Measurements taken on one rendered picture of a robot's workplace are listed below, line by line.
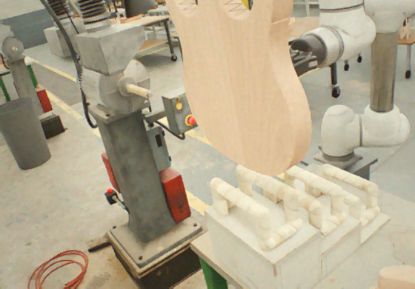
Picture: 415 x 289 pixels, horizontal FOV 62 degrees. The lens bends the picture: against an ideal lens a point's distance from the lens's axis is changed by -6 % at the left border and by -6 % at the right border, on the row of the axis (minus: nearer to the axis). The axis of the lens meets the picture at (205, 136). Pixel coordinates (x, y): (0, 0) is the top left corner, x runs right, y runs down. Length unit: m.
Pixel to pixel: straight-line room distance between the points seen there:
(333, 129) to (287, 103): 1.14
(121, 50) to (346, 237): 0.93
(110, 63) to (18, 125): 3.01
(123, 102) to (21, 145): 2.78
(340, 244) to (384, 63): 0.84
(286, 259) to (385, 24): 0.97
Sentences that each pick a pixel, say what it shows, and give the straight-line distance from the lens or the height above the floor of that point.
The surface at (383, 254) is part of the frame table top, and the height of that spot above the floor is 0.93.
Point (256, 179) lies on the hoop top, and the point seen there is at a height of 1.20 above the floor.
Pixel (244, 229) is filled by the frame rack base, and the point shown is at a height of 1.10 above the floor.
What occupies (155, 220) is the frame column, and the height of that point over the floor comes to 0.40.
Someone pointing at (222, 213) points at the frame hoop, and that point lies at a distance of 0.92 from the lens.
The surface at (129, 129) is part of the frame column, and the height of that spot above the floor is 0.99.
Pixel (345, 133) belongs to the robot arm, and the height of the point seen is 0.88.
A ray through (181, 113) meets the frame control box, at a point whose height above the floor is 1.03.
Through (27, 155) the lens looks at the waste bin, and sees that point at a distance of 4.38.
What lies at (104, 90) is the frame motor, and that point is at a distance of 1.62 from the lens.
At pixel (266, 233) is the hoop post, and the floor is 1.16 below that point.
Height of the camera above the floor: 1.68
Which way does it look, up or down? 26 degrees down
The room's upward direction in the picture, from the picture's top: 12 degrees counter-clockwise
